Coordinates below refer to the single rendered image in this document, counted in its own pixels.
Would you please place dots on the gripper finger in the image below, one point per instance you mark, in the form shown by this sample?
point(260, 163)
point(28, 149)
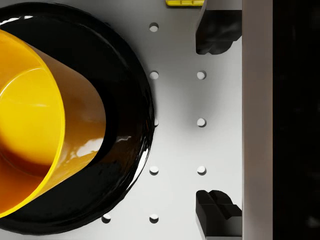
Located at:
point(217, 32)
point(212, 215)

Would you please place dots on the yellow bowl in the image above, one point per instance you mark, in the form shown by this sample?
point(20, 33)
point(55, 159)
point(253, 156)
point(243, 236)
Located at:
point(30, 112)

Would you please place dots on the yellow basket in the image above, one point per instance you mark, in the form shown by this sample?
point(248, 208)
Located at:
point(182, 2)

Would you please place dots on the black plate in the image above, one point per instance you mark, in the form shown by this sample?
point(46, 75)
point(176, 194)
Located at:
point(75, 37)

